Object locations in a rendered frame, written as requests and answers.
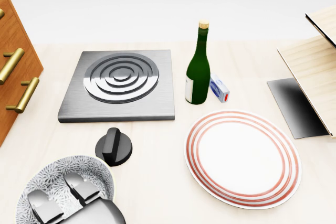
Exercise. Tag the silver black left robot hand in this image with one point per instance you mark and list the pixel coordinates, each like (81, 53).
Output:
(86, 208)

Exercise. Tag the grey white patterned bowl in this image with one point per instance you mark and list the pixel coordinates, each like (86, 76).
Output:
(52, 174)

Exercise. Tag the flat grey stove plate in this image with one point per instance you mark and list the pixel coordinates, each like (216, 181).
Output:
(118, 87)

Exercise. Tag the white plate with red rings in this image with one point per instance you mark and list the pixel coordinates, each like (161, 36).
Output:
(242, 159)

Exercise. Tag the round black stove knob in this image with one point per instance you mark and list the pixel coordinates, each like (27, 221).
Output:
(113, 146)

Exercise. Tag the wooden cabinet with drawers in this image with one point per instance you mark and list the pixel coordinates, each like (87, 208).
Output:
(15, 58)

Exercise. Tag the green glass wine bottle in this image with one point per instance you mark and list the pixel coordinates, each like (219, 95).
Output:
(198, 77)

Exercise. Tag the small blue white box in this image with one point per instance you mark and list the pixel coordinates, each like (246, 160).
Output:
(219, 89)

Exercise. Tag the pale wooden rack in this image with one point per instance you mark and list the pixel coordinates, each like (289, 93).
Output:
(307, 77)

